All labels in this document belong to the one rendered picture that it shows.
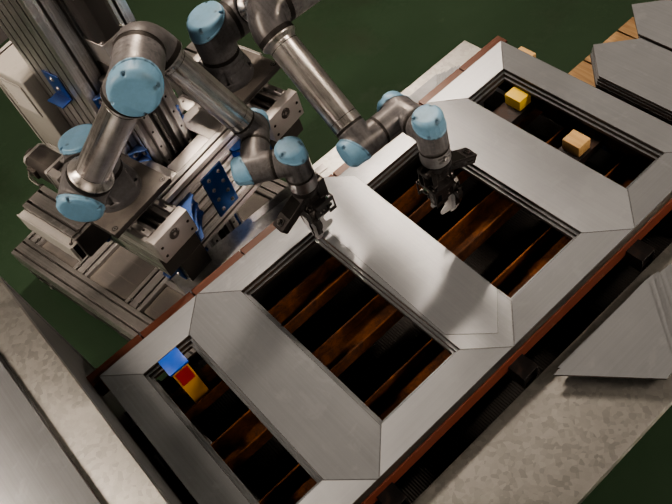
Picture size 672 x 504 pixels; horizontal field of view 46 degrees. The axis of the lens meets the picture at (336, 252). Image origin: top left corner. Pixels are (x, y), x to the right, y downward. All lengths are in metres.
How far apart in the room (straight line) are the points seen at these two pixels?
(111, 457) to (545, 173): 1.31
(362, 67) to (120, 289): 1.59
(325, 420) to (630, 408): 0.71
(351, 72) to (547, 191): 1.91
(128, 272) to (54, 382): 1.30
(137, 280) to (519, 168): 1.61
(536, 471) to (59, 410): 1.10
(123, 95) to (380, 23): 2.54
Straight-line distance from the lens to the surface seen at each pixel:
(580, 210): 2.16
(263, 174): 1.97
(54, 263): 3.44
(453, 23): 4.06
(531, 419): 1.97
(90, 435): 1.90
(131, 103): 1.77
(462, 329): 1.98
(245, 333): 2.10
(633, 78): 2.48
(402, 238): 2.15
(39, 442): 1.93
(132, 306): 3.12
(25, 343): 2.12
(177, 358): 2.09
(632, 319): 2.06
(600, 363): 1.99
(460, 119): 2.40
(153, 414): 2.09
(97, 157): 1.95
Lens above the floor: 2.56
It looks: 52 degrees down
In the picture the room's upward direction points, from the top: 22 degrees counter-clockwise
